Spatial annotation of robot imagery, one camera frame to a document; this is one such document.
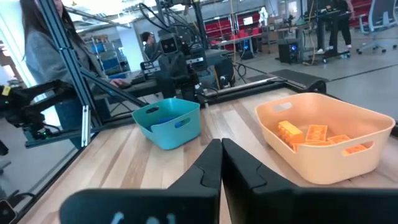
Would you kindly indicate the person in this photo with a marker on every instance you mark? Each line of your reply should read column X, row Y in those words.
column 46, row 59
column 149, row 46
column 340, row 18

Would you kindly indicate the light teal plastic bin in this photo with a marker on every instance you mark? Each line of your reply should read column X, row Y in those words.
column 174, row 137

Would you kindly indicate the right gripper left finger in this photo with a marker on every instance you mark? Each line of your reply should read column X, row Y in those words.
column 140, row 207

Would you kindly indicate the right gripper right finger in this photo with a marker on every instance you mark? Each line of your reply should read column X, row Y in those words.
column 311, row 208

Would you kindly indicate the black wheeled standing desk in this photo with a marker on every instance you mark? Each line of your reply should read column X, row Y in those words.
column 333, row 37

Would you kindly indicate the black tower one blue light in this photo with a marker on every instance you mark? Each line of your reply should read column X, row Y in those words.
column 287, row 53

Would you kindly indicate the gray office chair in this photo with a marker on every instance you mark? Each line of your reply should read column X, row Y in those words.
column 381, row 15

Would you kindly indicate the black aluminium rig frame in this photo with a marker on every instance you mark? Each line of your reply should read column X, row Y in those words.
column 66, row 56

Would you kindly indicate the shelving with red bins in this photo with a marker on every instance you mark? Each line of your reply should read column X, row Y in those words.
column 217, row 26

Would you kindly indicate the black device with pale rim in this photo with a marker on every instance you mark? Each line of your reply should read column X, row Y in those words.
column 6, row 213

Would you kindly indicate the blue toy brick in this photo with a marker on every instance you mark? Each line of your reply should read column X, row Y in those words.
column 164, row 120

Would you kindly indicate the orange plastic bin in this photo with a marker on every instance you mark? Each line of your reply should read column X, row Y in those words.
column 326, row 168

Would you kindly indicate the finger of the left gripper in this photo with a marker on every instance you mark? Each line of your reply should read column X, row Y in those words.
column 171, row 68
column 181, row 68

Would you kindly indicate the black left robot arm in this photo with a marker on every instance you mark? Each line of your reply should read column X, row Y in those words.
column 222, row 73

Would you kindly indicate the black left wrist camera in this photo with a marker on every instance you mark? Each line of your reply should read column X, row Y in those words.
column 169, row 45

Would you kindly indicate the blue storage shelf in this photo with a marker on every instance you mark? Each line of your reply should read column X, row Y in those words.
column 109, row 63

